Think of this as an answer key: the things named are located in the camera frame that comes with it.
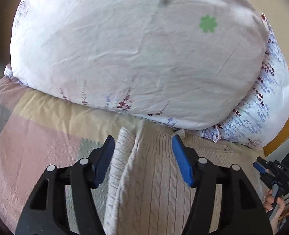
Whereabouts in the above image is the beige cable knit sweater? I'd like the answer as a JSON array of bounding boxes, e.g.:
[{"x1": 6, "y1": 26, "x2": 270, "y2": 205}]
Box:
[{"x1": 103, "y1": 127, "x2": 272, "y2": 234}]

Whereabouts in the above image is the person right hand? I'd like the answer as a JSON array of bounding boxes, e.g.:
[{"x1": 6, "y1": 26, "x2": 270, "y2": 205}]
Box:
[{"x1": 263, "y1": 189, "x2": 285, "y2": 234}]

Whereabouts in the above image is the white purple floral pillow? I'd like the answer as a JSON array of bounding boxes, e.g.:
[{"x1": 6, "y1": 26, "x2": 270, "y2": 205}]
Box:
[{"x1": 195, "y1": 13, "x2": 289, "y2": 150}]

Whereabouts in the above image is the pastel patchwork bed sheet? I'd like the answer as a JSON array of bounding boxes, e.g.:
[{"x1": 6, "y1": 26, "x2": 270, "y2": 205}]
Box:
[{"x1": 0, "y1": 77, "x2": 142, "y2": 234}]

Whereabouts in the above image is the pink floral pillow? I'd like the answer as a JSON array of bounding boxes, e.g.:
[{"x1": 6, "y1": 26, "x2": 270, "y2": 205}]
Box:
[{"x1": 10, "y1": 0, "x2": 269, "y2": 130}]

